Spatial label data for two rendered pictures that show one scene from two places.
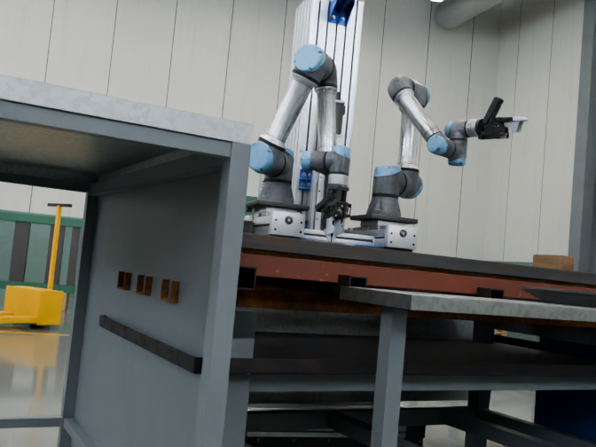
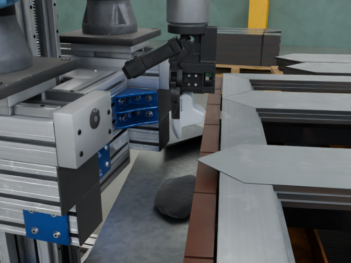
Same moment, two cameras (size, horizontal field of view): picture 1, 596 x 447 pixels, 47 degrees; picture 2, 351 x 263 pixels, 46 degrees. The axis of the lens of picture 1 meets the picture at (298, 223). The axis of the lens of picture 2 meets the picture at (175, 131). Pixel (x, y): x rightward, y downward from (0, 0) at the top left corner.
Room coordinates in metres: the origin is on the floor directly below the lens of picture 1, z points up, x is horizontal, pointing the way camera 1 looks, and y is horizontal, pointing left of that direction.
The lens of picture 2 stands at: (2.16, 0.48, 1.18)
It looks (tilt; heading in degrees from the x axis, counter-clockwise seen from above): 20 degrees down; 305
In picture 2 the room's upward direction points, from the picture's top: straight up
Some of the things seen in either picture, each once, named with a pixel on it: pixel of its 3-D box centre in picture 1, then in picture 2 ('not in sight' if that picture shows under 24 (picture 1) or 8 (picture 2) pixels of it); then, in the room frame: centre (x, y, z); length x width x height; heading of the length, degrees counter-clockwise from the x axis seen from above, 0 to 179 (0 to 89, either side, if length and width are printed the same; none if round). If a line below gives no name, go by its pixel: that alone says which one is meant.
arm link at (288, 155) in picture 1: (278, 164); not in sight; (2.82, 0.10, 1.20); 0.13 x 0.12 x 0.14; 156
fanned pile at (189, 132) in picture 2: not in sight; (186, 131); (2.88, -0.59, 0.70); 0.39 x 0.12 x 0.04; 119
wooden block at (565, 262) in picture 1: (552, 262); not in sight; (2.21, -0.83, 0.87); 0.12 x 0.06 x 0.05; 23
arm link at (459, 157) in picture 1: (455, 152); not in sight; (2.88, -0.64, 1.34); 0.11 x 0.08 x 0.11; 135
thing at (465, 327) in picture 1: (365, 355); not in sight; (2.67, -0.31, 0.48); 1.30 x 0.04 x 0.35; 119
